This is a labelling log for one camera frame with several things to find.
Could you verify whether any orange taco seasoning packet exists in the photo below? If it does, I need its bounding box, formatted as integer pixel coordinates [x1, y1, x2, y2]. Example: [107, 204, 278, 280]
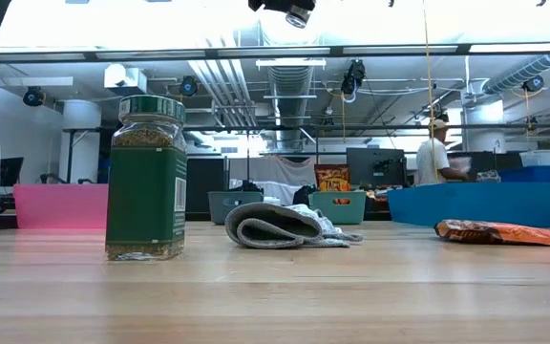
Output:
[313, 163, 351, 205]
[434, 218, 550, 248]

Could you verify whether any green lid spice jar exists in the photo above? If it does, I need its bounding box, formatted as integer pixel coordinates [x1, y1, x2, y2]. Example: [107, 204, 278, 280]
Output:
[104, 94, 189, 262]

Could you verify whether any white ceiling unit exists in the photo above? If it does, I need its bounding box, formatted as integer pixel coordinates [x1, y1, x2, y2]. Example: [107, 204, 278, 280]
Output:
[103, 63, 148, 97]

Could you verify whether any gray hanging cloth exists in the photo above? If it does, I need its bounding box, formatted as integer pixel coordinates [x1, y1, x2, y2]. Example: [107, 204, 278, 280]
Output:
[229, 155, 318, 204]

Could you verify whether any black computer monitor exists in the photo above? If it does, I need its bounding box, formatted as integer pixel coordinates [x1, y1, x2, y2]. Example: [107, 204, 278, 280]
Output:
[345, 146, 408, 188]
[0, 156, 25, 188]

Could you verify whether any tall black cabinet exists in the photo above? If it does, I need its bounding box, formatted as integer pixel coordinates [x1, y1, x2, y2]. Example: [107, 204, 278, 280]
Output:
[186, 157, 228, 222]

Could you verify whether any black bag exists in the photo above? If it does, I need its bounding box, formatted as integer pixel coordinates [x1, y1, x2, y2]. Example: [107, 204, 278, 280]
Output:
[291, 184, 319, 206]

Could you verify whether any dark teal plastic bin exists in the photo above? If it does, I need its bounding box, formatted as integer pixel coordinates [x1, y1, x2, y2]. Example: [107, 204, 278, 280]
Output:
[207, 190, 265, 226]

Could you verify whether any person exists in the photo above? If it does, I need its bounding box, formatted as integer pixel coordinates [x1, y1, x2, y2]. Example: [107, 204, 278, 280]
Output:
[414, 118, 473, 187]

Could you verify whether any light teal plastic bin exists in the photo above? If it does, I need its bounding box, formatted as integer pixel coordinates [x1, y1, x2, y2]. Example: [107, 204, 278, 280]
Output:
[307, 190, 368, 226]

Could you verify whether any folded gray towel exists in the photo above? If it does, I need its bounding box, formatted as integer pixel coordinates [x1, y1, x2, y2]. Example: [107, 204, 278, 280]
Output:
[223, 201, 365, 250]

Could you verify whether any black partition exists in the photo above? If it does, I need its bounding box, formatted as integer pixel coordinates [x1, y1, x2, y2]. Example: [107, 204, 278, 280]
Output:
[465, 150, 524, 183]

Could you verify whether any blue plastic tray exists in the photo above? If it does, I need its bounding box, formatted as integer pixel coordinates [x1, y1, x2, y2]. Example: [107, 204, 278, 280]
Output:
[387, 181, 550, 229]

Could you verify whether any pink red plastic tray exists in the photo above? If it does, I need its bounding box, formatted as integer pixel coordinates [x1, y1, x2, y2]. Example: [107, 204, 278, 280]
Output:
[12, 183, 110, 230]

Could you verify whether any clear plastic bin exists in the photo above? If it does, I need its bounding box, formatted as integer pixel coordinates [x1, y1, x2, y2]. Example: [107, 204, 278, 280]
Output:
[518, 149, 550, 167]

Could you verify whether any blue storage bin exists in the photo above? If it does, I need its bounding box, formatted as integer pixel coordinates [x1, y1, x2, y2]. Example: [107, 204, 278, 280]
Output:
[497, 164, 550, 183]

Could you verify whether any black ceiling camera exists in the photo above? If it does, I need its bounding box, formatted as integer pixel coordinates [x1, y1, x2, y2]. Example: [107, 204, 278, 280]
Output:
[521, 75, 545, 94]
[21, 85, 46, 108]
[179, 75, 199, 97]
[340, 58, 367, 96]

